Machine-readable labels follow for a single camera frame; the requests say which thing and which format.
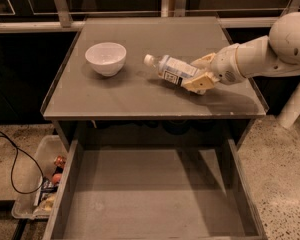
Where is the open grey top drawer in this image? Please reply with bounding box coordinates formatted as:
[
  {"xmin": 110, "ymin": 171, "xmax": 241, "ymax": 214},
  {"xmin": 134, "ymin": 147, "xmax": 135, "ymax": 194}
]
[{"xmin": 43, "ymin": 139, "xmax": 267, "ymax": 240}]

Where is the blue plastic bottle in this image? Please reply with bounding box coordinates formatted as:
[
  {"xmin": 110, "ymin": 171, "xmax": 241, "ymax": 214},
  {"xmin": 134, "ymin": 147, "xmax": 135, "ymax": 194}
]
[{"xmin": 144, "ymin": 54, "xmax": 199, "ymax": 88}]

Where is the orange can in bin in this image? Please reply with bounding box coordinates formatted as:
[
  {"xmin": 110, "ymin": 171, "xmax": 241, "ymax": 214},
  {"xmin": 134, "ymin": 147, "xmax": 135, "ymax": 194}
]
[{"xmin": 54, "ymin": 156, "xmax": 66, "ymax": 168}]

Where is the red round item in bin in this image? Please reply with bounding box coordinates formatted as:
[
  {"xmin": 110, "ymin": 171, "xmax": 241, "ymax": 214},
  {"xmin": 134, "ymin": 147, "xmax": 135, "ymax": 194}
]
[{"xmin": 52, "ymin": 173, "xmax": 62, "ymax": 185}]

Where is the grey cabinet with counter top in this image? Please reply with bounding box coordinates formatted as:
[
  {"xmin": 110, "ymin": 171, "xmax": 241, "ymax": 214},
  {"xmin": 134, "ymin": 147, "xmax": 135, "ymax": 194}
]
[{"xmin": 41, "ymin": 17, "xmax": 267, "ymax": 146}]

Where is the yellow item in bin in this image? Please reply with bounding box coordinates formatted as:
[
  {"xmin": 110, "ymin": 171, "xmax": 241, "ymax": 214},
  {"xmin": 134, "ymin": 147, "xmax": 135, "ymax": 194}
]
[{"xmin": 39, "ymin": 194, "xmax": 56, "ymax": 212}]

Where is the black cable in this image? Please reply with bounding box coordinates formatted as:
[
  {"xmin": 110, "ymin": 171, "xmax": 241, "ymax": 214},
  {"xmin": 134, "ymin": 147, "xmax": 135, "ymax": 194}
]
[{"xmin": 0, "ymin": 126, "xmax": 45, "ymax": 195}]

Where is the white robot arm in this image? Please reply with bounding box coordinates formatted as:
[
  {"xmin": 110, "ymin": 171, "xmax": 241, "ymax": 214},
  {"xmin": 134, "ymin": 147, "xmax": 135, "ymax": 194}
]
[{"xmin": 182, "ymin": 12, "xmax": 300, "ymax": 128}]

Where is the metal window frame rail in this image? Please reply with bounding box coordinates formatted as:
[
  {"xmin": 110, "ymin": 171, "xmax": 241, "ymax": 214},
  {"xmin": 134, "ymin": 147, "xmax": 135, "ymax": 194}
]
[{"xmin": 0, "ymin": 0, "xmax": 300, "ymax": 32}]

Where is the clear plastic storage bin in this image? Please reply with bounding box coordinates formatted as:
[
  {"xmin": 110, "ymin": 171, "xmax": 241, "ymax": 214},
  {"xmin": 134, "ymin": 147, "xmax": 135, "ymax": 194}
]
[{"xmin": 12, "ymin": 135, "xmax": 67, "ymax": 220}]

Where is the dark packet in bin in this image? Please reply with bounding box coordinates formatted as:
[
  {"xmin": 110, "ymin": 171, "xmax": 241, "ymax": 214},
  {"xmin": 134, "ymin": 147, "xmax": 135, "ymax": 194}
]
[{"xmin": 34, "ymin": 177, "xmax": 58, "ymax": 206}]

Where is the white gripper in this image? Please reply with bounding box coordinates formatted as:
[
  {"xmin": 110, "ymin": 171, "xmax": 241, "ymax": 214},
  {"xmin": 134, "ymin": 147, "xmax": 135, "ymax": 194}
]
[{"xmin": 181, "ymin": 43, "xmax": 246, "ymax": 95}]

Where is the white ceramic bowl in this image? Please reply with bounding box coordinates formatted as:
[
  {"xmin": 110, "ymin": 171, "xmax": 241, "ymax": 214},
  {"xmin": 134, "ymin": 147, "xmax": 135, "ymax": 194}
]
[{"xmin": 85, "ymin": 42, "xmax": 127, "ymax": 77}]

